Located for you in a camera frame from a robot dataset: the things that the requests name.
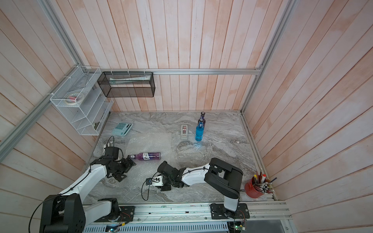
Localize clear bubble wrap sheet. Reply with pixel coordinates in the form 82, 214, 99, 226
115, 133, 177, 191

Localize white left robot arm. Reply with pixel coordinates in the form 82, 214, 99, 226
39, 146, 136, 233

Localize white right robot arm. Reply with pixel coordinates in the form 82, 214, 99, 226
147, 158, 243, 213

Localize light blue desk calculator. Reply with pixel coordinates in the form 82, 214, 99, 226
112, 122, 133, 136

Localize blue bottle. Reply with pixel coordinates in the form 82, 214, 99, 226
195, 121, 204, 141

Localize dark purple bottle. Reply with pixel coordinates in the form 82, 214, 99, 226
200, 112, 206, 126

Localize tape roll on shelf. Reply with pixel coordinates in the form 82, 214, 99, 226
64, 92, 84, 105

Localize red pen cup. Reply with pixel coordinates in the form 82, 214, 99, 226
244, 177, 264, 199

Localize pens in cup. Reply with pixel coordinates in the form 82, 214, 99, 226
252, 172, 277, 194

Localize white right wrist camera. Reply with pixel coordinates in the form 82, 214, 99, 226
145, 175, 164, 187

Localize white mesh wall shelf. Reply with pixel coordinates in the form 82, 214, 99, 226
50, 66, 113, 136

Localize black mesh wall basket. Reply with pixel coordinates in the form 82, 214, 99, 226
98, 71, 155, 98

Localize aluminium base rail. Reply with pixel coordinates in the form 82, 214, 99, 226
73, 201, 297, 233

